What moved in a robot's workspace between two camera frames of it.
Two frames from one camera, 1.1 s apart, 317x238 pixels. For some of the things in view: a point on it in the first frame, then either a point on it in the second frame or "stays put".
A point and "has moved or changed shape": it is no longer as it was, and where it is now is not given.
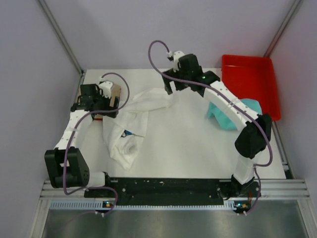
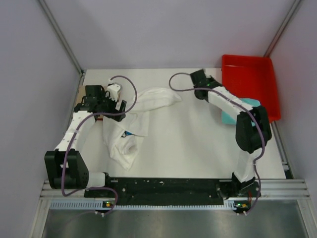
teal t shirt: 224,120 has moved or changed shape
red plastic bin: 253,77 stays put
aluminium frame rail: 297,189 stays put
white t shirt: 125,132 stays put
